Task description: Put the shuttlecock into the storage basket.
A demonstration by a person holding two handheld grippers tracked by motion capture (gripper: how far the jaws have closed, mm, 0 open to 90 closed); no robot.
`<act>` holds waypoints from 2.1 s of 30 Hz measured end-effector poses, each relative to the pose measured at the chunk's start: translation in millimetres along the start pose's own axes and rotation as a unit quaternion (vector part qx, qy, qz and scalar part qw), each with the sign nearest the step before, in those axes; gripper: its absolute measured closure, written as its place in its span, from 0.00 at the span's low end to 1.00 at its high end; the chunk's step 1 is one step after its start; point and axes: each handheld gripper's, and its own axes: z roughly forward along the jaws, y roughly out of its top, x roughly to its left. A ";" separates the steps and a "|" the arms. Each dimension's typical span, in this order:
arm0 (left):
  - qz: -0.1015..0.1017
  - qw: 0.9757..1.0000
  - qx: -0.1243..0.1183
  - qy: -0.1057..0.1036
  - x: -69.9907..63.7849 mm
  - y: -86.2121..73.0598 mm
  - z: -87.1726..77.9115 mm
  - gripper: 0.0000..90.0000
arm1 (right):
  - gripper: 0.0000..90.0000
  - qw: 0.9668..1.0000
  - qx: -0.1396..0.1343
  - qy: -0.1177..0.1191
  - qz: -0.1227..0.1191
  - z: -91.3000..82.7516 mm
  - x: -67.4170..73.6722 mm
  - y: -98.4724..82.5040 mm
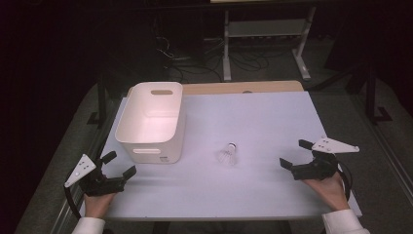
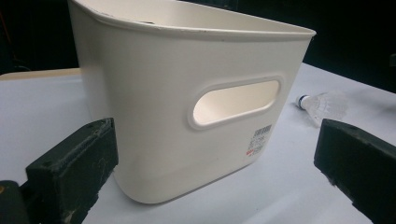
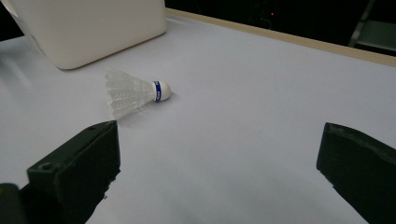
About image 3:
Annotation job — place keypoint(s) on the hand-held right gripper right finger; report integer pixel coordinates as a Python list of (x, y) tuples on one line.
[(361, 165)]

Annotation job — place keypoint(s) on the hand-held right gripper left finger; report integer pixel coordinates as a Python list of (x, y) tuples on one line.
[(77, 168)]

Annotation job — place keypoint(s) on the white feather shuttlecock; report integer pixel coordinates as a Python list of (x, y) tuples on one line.
[(162, 90)]

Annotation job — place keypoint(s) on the white plastic bin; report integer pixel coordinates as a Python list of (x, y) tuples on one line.
[(93, 31)]

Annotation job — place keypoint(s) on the white metal stand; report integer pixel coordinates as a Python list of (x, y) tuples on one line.
[(377, 34)]

